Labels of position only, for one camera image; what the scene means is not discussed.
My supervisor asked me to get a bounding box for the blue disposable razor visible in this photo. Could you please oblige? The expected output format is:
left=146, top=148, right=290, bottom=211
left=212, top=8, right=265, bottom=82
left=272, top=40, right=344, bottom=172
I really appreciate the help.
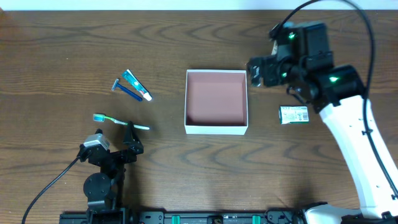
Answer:
left=111, top=78, right=142, bottom=101

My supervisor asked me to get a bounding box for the white cardboard box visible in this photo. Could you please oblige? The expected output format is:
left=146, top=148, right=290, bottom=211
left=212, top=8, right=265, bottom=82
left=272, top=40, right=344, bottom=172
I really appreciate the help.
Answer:
left=184, top=70, right=249, bottom=136

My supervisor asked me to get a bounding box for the black mounting rail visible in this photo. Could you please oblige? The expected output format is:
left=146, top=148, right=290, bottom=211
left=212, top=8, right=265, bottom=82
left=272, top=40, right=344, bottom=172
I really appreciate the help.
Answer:
left=58, top=208, right=307, bottom=224

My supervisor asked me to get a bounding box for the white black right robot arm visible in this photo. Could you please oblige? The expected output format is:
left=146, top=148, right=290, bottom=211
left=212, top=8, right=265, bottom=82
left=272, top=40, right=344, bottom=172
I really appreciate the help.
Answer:
left=247, top=22, right=397, bottom=223

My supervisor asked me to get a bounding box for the black right camera cable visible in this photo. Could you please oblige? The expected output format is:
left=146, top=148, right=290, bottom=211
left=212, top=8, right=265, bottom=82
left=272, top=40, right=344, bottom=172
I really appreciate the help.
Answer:
left=273, top=0, right=398, bottom=200

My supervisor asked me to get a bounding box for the green toothbrush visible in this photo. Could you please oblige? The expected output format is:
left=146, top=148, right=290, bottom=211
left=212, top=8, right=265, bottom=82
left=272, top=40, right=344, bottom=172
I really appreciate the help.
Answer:
left=93, top=113, right=150, bottom=130

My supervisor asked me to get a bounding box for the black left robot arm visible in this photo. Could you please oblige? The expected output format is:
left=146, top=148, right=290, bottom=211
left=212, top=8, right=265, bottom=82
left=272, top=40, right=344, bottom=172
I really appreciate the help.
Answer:
left=78, top=122, right=144, bottom=212

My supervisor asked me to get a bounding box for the white lotion tube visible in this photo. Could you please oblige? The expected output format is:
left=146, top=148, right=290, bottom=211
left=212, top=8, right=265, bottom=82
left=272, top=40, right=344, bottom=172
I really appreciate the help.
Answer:
left=271, top=40, right=278, bottom=55

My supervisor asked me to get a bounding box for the small toothpaste tube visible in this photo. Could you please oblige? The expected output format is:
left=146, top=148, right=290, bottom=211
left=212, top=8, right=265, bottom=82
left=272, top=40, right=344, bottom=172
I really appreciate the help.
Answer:
left=122, top=69, right=152, bottom=101

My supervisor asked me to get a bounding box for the green white soap box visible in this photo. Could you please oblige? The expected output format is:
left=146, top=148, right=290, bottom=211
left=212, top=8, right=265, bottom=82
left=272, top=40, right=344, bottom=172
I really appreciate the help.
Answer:
left=279, top=106, right=309, bottom=124

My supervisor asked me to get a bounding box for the black left camera cable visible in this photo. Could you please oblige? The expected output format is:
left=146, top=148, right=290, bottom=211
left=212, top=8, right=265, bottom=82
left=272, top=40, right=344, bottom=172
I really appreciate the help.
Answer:
left=21, top=156, right=81, bottom=224

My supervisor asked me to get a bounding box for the black camera cable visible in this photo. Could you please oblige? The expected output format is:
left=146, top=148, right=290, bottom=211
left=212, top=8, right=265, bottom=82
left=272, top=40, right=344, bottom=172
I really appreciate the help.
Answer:
left=273, top=0, right=398, bottom=200
left=21, top=156, right=81, bottom=224

